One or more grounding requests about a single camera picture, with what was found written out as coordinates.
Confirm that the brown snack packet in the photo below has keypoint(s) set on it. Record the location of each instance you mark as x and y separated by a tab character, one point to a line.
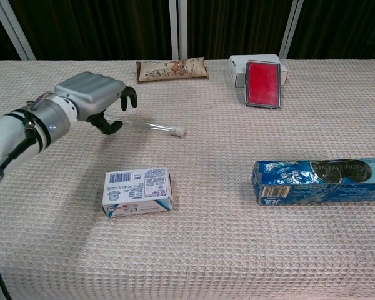
172	70

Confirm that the blue cookie package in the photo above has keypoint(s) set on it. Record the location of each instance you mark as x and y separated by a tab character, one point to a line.
315	184

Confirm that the red ink pad case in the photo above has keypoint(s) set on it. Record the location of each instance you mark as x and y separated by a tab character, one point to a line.
264	82

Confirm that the white cardboard box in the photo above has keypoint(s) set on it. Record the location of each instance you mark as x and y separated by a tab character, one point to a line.
237	67

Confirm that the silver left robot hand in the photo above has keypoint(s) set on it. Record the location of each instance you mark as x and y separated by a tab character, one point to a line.
87	93

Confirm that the white blue soap box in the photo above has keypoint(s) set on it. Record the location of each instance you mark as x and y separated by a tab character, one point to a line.
137	190

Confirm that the beige waffle tablecloth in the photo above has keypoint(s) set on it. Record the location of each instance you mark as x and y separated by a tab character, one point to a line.
206	234

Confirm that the clear glass test tube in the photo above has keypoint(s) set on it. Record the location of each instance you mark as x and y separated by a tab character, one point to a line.
147	125

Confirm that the translucent plastic tube cap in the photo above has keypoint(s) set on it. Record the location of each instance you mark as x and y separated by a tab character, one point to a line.
179	130

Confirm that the white partition frame post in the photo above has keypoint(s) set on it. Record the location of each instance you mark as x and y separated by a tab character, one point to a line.
14	31
290	29
178	29

